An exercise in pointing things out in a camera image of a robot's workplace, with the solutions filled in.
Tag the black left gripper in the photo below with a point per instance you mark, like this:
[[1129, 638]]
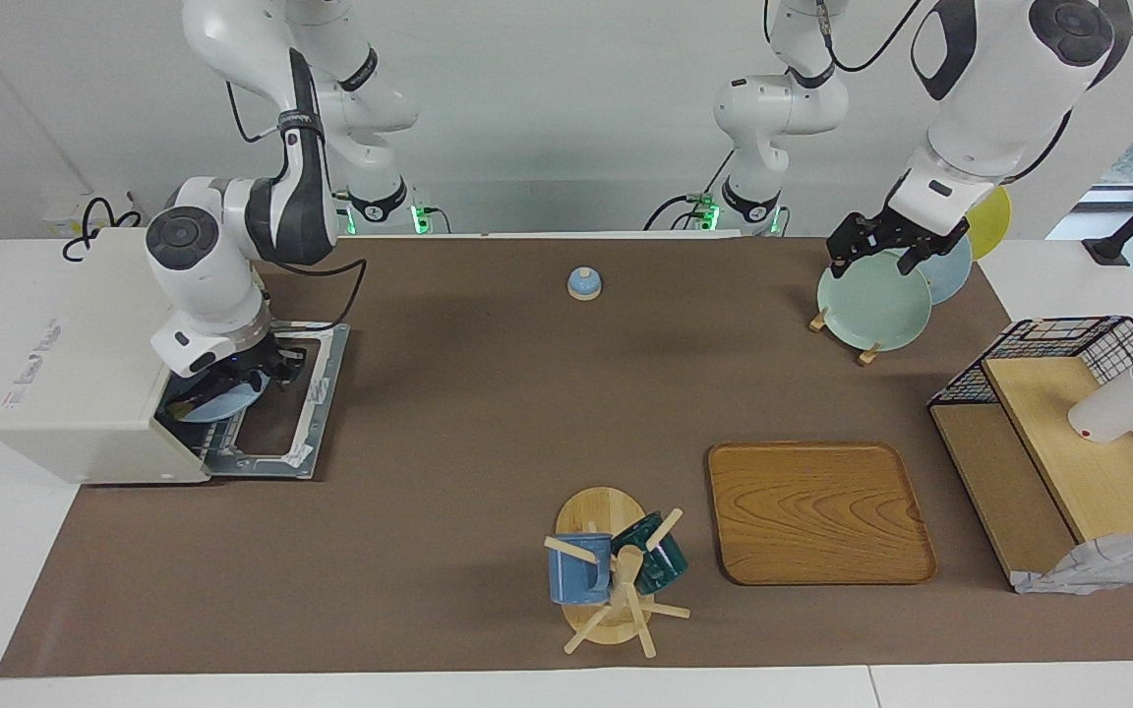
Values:
[[891, 231]]

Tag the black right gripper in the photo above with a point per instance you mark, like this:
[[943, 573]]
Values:
[[267, 364]]

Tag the glass oven door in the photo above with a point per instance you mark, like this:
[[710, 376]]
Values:
[[323, 393]]

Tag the light blue ribbed plate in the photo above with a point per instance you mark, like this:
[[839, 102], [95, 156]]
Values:
[[227, 405]]

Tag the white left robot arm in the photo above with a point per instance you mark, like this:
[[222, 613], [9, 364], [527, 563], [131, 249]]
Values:
[[999, 98]]

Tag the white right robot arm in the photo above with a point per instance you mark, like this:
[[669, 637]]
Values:
[[203, 275]]

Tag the white toaster oven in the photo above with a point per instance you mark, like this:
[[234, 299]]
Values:
[[75, 374]]

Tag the pale green plate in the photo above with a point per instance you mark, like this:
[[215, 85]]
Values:
[[871, 305]]

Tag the light blue smooth plate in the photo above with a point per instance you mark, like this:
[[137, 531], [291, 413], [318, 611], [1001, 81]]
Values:
[[950, 275]]

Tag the yellow plate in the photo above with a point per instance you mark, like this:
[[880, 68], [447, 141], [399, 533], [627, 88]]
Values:
[[991, 221]]

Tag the wooden plate rack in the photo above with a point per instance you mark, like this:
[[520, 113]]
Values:
[[867, 356]]

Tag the brown table mat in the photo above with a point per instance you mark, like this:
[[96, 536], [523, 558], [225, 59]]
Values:
[[478, 442]]

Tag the white socket box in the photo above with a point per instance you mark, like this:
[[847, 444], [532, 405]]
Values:
[[60, 218]]

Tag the wooden serving tray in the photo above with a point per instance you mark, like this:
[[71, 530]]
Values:
[[817, 511]]

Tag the white plastic cup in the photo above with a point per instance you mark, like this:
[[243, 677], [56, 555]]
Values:
[[1112, 413]]

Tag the wooden step shelf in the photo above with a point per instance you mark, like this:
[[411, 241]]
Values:
[[1088, 462]]

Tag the wooden mug tree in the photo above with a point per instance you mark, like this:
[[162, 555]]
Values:
[[596, 511]]

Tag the blue mug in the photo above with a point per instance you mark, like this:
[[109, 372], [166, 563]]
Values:
[[576, 575]]

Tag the marble pattern cloth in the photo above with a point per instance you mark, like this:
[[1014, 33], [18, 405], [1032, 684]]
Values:
[[1098, 565]]

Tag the dark green mug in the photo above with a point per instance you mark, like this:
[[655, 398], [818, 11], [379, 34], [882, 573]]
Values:
[[665, 565]]

